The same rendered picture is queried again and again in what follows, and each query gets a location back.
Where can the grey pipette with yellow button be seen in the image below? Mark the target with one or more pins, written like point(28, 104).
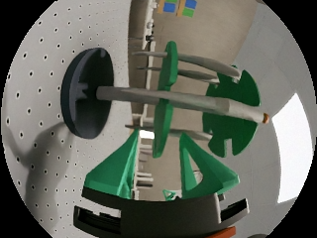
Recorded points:
point(210, 64)
point(197, 75)

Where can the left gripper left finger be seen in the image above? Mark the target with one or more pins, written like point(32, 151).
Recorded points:
point(110, 175)

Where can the grey perforated base plate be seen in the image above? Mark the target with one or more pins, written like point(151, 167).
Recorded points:
point(47, 162)

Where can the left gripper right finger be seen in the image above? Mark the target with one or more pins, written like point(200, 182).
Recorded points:
point(217, 177)

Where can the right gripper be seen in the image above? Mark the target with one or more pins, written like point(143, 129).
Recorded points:
point(172, 193)

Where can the grey pipette with blue button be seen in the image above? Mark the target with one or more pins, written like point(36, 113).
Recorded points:
point(194, 135)

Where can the pipette carousel stand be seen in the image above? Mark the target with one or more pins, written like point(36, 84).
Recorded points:
point(88, 85)

